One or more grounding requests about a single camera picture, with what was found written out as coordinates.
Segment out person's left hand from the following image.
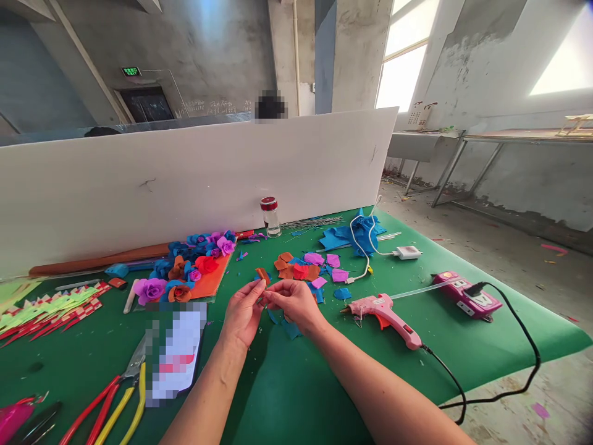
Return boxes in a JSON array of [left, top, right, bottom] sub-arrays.
[[221, 278, 271, 352]]

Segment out person's right hand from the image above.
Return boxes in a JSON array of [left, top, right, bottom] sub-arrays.
[[264, 279, 330, 339]]

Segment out person's right fingers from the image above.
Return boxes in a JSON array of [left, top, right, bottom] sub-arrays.
[[264, 299, 293, 326]]

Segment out person's left thumb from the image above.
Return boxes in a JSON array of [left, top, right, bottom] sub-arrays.
[[238, 279, 269, 302]]

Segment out person's left fingers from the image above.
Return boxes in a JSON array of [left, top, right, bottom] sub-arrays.
[[253, 287, 271, 328]]

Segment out blue paper scrap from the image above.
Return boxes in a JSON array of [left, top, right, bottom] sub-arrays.
[[267, 311, 305, 342]]

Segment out pile of cut paper petals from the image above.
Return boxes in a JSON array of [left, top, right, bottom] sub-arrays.
[[273, 250, 354, 305]]

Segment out pile of paper roses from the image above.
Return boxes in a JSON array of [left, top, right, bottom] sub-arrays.
[[134, 229, 238, 307]]

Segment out glass bottle with red cap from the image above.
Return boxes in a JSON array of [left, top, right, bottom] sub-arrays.
[[259, 196, 283, 239]]

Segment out green table cloth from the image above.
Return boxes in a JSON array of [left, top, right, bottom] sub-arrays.
[[0, 206, 593, 445]]

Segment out pile of blue crepe paper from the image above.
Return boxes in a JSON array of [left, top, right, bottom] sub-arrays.
[[318, 214, 388, 258]]

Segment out black smartphone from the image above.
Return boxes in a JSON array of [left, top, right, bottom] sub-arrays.
[[144, 301, 208, 409]]

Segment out pink glue gun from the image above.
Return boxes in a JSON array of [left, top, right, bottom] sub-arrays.
[[340, 292, 424, 351]]

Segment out white stick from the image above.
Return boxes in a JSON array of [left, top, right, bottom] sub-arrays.
[[123, 278, 140, 315]]

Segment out clear glue stick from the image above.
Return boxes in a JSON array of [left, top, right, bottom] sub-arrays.
[[391, 283, 440, 299]]

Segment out white foam board partition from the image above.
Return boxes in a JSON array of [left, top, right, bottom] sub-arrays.
[[0, 106, 400, 278]]

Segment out blue tape dispenser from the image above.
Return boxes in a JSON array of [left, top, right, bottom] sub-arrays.
[[104, 262, 156, 278]]

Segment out brown rolled paper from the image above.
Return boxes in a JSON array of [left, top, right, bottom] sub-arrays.
[[28, 242, 173, 278]]

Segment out pink power strip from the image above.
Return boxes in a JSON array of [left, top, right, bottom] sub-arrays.
[[431, 271, 503, 323]]

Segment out metal sink table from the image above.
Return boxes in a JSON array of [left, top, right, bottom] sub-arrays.
[[385, 129, 465, 197]]

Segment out pile of green paper leaves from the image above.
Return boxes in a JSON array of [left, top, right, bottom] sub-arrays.
[[0, 277, 113, 349]]

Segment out dark door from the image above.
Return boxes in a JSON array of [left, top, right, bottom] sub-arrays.
[[116, 85, 176, 124]]

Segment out black pen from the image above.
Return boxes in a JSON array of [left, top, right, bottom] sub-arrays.
[[18, 400, 64, 445]]

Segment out window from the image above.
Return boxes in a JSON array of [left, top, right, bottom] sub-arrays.
[[374, 0, 441, 113]]

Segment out pink tool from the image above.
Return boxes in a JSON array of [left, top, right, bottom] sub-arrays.
[[0, 394, 38, 445]]

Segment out wooden model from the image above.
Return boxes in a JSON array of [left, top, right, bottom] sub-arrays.
[[555, 113, 593, 138]]

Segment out bundle of metal wires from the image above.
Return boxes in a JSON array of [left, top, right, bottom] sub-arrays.
[[280, 215, 345, 238]]

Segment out white charging cable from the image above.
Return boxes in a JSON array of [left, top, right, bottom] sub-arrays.
[[344, 194, 400, 285]]

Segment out red-handled scissors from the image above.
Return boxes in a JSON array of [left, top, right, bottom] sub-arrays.
[[57, 335, 147, 445]]

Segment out yellow-handled pliers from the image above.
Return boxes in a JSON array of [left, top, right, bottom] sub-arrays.
[[95, 361, 147, 445]]

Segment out white wall box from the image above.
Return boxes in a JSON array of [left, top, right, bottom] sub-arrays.
[[407, 101, 439, 130]]

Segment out black power cord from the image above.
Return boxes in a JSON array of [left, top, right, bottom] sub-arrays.
[[419, 280, 543, 426]]

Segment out metal frame table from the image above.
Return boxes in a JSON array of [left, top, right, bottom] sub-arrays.
[[431, 127, 593, 215]]

